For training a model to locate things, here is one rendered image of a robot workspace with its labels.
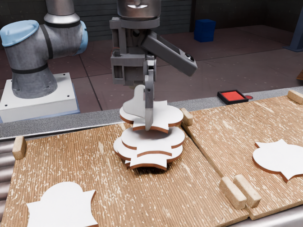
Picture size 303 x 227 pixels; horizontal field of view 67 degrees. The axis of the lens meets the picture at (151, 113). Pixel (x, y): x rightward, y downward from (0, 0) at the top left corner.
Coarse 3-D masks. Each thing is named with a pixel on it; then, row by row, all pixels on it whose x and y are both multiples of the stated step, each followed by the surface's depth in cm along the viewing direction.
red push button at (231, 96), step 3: (222, 93) 81; (225, 93) 81; (228, 93) 81; (231, 93) 81; (234, 93) 81; (237, 93) 81; (225, 96) 79; (228, 96) 79; (231, 96) 79; (234, 96) 79; (237, 96) 79; (240, 96) 79; (228, 99) 77; (231, 99) 77; (234, 99) 77; (237, 99) 77
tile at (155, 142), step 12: (132, 132) 52; (144, 132) 52; (156, 132) 52; (168, 132) 52; (180, 132) 52; (132, 144) 49; (144, 144) 49; (156, 144) 49; (168, 144) 49; (180, 144) 49
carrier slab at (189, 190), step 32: (96, 128) 62; (32, 160) 52; (64, 160) 52; (96, 160) 52; (192, 160) 52; (32, 192) 44; (96, 192) 44; (128, 192) 44; (160, 192) 44; (192, 192) 44; (128, 224) 39; (160, 224) 39; (192, 224) 39; (224, 224) 39
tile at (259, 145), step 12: (264, 144) 55; (276, 144) 55; (252, 156) 52; (264, 156) 51; (276, 156) 51; (288, 156) 51; (300, 156) 51; (264, 168) 49; (276, 168) 48; (288, 168) 48; (300, 168) 48; (288, 180) 46
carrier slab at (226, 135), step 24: (216, 120) 65; (240, 120) 65; (264, 120) 65; (288, 120) 65; (216, 144) 57; (240, 144) 57; (288, 144) 57; (216, 168) 50; (240, 168) 50; (264, 192) 44; (288, 192) 44; (264, 216) 42
